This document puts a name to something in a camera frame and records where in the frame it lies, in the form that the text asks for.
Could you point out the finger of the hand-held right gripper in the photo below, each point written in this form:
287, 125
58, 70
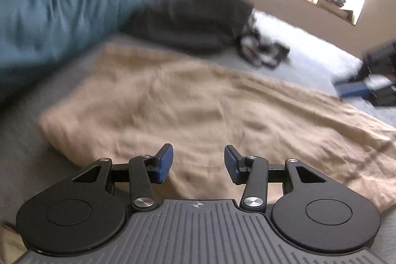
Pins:
352, 89

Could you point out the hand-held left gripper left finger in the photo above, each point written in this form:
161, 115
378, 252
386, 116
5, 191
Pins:
165, 162

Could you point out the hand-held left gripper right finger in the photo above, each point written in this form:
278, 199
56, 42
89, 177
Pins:
230, 163

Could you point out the beige pants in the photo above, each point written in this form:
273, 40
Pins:
201, 109

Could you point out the grey-blue fleece blanket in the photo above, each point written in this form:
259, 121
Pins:
309, 44

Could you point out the plaid shorts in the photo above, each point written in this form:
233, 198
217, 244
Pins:
263, 50

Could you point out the black cloth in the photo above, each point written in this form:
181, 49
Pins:
191, 19

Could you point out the teal pillow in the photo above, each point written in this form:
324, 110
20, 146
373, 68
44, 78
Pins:
62, 10

